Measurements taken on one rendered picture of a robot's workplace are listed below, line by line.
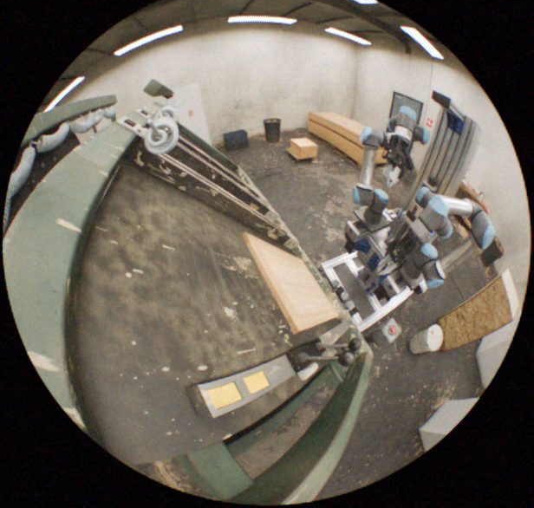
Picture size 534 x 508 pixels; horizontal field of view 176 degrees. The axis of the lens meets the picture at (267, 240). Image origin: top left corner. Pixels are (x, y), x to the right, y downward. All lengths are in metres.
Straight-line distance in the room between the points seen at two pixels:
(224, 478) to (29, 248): 0.38
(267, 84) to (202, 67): 2.00
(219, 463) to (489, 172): 5.75
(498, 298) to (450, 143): 1.57
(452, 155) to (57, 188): 1.35
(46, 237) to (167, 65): 5.68
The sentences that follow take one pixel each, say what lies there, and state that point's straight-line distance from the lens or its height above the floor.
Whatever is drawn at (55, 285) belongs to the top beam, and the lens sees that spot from 0.18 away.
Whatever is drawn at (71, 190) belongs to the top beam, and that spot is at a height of 1.87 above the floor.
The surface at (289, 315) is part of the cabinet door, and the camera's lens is 0.57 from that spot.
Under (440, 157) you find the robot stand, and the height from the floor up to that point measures 1.70.
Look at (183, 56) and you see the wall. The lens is 5.79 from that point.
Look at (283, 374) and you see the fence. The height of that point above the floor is 1.53.
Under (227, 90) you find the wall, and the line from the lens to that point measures 5.73.
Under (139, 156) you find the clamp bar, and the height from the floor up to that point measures 1.76.
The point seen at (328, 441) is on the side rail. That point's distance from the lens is 0.45.
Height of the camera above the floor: 1.91
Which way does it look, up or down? 52 degrees down
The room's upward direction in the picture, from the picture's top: 5 degrees counter-clockwise
